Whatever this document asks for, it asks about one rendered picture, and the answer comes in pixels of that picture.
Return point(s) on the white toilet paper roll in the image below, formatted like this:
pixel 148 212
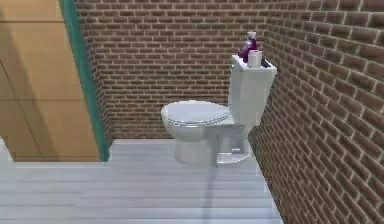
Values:
pixel 255 58

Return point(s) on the purple spray bottle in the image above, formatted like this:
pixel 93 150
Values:
pixel 249 45

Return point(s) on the wooden room door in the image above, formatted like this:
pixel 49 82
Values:
pixel 40 83

